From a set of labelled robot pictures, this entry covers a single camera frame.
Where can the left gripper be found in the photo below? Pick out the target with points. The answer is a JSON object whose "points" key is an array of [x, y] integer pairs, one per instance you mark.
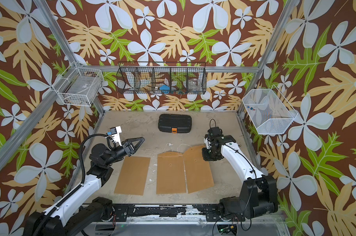
{"points": [[130, 149]]}

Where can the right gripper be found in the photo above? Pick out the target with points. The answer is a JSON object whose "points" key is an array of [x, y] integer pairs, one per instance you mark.
{"points": [[206, 157]]}

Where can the brown file bag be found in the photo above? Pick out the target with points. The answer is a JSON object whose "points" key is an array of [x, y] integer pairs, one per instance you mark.
{"points": [[198, 172], [170, 173], [133, 176]]}

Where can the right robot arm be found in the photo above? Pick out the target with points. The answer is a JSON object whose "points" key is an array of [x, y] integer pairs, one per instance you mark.
{"points": [[258, 195]]}

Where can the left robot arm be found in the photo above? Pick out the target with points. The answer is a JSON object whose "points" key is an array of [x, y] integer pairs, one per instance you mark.
{"points": [[65, 218]]}

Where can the black tool case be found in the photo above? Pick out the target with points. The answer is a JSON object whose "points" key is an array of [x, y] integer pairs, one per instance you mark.
{"points": [[171, 123]]}

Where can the blue item in basket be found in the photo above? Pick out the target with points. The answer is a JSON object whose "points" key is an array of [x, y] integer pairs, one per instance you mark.
{"points": [[165, 89]]}

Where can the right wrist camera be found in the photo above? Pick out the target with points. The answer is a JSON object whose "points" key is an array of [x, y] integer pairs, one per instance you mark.
{"points": [[207, 143]]}

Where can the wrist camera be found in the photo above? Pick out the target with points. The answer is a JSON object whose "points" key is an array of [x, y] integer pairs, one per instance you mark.
{"points": [[114, 134], [207, 143]]}

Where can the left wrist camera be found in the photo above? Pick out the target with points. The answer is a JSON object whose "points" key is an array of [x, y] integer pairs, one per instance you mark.
{"points": [[114, 134]]}

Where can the white wire basket right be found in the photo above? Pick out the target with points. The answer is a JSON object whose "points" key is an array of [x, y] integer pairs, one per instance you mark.
{"points": [[269, 110]]}

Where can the white wire basket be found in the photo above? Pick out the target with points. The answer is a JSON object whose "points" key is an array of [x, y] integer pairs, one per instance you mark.
{"points": [[80, 86], [269, 110]]}

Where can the black wire basket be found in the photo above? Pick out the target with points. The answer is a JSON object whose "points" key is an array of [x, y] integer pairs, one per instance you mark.
{"points": [[148, 77]]}

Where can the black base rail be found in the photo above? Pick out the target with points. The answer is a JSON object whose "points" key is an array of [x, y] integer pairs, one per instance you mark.
{"points": [[202, 212]]}

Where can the white wire basket left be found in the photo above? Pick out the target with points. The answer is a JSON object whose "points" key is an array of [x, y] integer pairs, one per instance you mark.
{"points": [[80, 86]]}

